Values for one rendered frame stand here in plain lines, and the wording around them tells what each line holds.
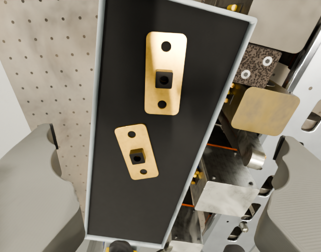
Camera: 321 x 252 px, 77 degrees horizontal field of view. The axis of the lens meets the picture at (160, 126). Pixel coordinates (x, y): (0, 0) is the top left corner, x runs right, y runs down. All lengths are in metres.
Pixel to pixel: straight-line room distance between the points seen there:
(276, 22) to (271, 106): 0.12
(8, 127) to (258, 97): 1.85
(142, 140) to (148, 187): 0.08
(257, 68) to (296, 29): 0.07
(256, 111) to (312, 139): 0.22
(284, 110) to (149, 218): 0.27
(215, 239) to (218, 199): 0.33
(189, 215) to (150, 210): 0.33
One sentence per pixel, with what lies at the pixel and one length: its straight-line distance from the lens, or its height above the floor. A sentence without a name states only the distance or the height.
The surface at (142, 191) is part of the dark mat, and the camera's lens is 0.31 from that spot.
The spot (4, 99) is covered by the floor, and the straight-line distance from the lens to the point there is 1.86.
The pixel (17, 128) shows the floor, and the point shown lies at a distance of 1.95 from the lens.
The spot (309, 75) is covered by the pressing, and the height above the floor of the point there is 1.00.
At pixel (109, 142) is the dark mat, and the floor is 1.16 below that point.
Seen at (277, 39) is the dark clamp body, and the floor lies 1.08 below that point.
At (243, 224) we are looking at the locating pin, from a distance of 0.68.
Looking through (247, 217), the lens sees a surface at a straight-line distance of 0.69.
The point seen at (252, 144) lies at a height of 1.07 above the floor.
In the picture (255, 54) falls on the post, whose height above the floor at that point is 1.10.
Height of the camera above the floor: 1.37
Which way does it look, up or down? 60 degrees down
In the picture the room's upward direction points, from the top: 180 degrees counter-clockwise
